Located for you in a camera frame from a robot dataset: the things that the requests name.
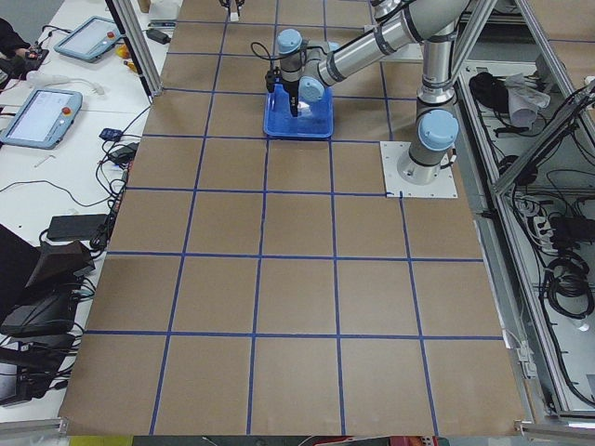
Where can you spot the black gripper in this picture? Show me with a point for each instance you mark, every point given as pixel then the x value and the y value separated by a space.
pixel 291 88

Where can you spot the white block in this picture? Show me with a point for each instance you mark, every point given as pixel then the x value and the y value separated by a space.
pixel 303 107

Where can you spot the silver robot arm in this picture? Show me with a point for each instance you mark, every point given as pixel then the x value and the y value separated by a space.
pixel 305 69

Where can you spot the blue plastic tray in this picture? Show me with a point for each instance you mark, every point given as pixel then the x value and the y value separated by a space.
pixel 279 123

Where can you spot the teach pendant far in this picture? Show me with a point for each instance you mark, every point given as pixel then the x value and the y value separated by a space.
pixel 90 40

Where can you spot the teach pendant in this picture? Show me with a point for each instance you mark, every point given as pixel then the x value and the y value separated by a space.
pixel 44 119
pixel 90 40

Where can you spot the teach pendant near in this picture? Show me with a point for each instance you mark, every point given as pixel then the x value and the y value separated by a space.
pixel 44 119

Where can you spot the black power adapter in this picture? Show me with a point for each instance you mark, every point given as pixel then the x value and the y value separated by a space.
pixel 74 227

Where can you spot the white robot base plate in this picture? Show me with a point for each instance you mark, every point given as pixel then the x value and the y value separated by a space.
pixel 403 178

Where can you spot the aluminium frame post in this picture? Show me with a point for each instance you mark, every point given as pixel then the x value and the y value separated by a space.
pixel 125 18

